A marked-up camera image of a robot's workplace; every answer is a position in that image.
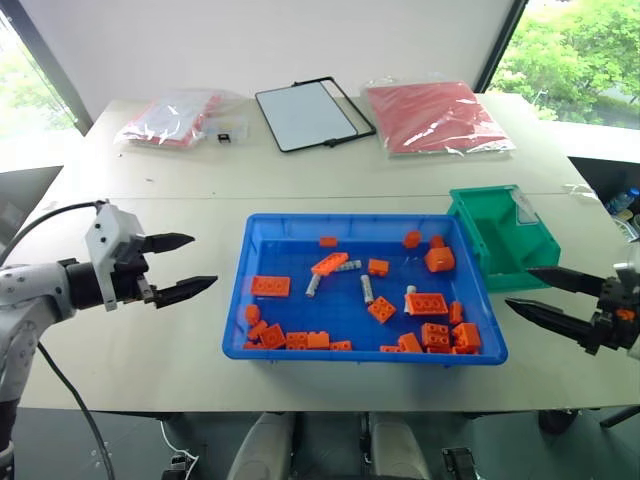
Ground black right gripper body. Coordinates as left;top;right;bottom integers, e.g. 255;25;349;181
589;274;640;356

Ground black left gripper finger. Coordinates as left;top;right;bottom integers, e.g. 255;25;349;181
143;231;196;254
152;274;219;309

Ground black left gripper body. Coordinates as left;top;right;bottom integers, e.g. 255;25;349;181
111;238;160;306

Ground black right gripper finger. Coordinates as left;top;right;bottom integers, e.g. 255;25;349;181
526;265;608;298
504;297;597;352

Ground green plastic bin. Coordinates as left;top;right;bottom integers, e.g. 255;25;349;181
447;183;562;294

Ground flat orange studded plate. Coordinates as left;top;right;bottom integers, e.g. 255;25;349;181
249;275;293;299

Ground clear plastic scrap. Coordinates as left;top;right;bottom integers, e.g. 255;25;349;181
561;182;600;204

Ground clear water bottle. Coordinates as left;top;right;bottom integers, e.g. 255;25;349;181
606;186;640;215

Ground black table leg bar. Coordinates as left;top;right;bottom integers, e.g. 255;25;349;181
598;403;640;430

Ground blue plastic tray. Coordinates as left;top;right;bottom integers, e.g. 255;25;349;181
221;212;510;363

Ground clear bag with papers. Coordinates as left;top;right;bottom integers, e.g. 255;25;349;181
113;87;252;149

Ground orange 2x2 plastic toy brick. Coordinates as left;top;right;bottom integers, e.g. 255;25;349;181
366;295;398;326

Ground white rounded robot leg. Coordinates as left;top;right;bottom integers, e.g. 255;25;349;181
226;411;297;480
371;421;432;480

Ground black-framed whiteboard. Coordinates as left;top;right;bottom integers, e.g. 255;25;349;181
254;75;378;154

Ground red sheets in clear bag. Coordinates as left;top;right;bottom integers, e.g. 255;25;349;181
363;73;517;160

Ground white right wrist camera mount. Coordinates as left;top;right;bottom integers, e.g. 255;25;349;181
613;245;640;284

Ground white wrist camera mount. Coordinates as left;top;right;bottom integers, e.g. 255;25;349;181
613;245;640;284
83;201;147;313

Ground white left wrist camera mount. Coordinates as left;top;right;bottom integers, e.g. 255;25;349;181
83;201;147;313

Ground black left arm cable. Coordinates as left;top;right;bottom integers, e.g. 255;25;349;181
0;199;110;266

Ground black hanging cable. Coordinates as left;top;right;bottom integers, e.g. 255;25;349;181
35;342;117;480

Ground white floor cable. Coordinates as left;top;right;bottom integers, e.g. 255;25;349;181
158;418;202;467

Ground black floor bracket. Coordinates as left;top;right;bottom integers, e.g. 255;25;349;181
441;446;480;480

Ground black window frame post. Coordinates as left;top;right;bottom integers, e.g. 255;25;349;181
13;0;95;137
473;0;530;94

